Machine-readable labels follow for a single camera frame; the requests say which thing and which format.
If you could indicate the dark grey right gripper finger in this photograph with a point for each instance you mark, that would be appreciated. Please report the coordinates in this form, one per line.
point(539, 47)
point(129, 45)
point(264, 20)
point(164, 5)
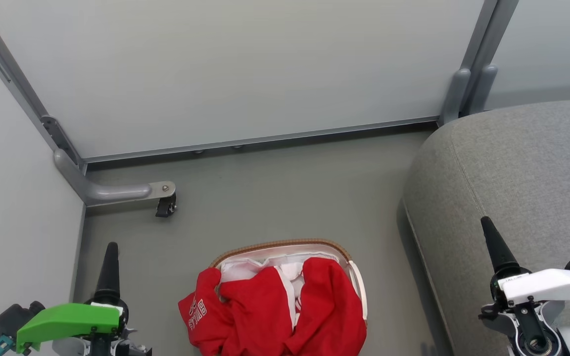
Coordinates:
point(500, 252)

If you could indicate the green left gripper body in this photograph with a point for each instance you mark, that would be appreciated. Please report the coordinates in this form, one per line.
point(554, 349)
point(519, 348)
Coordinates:
point(67, 319)

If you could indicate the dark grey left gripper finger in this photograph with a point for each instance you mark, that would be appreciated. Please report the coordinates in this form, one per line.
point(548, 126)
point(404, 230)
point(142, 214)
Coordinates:
point(109, 277)

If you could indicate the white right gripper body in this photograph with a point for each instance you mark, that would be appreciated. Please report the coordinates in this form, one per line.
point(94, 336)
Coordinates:
point(547, 287)

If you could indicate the red and white garment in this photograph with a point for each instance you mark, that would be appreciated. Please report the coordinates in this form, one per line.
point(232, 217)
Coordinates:
point(260, 316)

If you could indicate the grey fabric sofa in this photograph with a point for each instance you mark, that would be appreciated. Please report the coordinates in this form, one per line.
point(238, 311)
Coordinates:
point(512, 173)

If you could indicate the black caster wheel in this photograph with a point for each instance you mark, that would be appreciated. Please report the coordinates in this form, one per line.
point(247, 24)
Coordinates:
point(166, 206)

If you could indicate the white mesh basket liner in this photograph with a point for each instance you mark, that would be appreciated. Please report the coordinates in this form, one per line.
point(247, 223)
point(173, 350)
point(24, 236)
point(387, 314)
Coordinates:
point(245, 269)

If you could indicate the white laundry basket brown rim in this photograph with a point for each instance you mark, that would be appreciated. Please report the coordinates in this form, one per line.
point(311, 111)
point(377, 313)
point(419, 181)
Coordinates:
point(285, 243)

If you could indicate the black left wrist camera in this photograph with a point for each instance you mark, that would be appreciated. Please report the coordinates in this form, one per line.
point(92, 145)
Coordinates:
point(13, 319)

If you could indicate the grey partition foot bracket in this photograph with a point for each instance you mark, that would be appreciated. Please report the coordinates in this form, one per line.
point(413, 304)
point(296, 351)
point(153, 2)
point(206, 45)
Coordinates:
point(107, 191)

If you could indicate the grey partition post with feet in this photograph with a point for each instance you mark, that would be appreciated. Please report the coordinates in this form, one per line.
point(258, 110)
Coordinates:
point(473, 74)

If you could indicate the grey aluminium partition rail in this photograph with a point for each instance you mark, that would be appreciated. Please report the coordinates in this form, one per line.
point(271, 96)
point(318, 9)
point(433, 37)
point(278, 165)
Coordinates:
point(265, 138)

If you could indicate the grey partition corner post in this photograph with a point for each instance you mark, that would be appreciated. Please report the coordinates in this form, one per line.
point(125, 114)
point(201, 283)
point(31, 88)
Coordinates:
point(18, 84)

